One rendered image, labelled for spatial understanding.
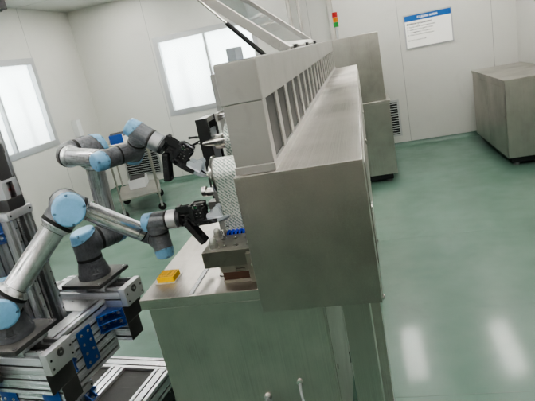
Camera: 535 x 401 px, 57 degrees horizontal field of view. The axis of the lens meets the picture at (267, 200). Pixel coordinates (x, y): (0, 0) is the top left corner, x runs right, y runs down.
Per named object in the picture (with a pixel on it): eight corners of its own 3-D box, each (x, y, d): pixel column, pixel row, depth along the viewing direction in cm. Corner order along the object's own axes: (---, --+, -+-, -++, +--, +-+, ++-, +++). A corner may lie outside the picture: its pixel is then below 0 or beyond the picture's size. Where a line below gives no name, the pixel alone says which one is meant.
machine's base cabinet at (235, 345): (283, 247, 440) (265, 153, 415) (357, 239, 426) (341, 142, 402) (201, 492, 204) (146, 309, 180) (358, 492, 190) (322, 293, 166)
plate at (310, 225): (328, 109, 395) (322, 71, 387) (362, 103, 389) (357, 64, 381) (253, 313, 105) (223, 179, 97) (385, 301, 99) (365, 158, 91)
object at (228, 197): (227, 234, 194) (216, 189, 189) (286, 227, 189) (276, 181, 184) (227, 235, 193) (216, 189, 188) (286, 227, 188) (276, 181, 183)
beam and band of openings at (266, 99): (325, 70, 385) (320, 40, 379) (335, 68, 383) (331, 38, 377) (236, 176, 97) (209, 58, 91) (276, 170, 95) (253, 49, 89)
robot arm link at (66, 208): (7, 322, 184) (87, 198, 190) (7, 339, 171) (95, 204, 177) (-26, 310, 178) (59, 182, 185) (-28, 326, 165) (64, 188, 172)
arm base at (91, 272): (72, 282, 232) (65, 263, 229) (92, 267, 245) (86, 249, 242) (98, 282, 226) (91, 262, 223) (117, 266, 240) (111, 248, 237)
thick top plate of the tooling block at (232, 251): (216, 251, 192) (212, 236, 191) (318, 239, 184) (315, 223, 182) (205, 269, 177) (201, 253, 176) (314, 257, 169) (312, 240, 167)
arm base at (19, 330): (-15, 344, 188) (-25, 321, 185) (15, 322, 201) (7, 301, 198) (14, 345, 182) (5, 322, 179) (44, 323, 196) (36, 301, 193)
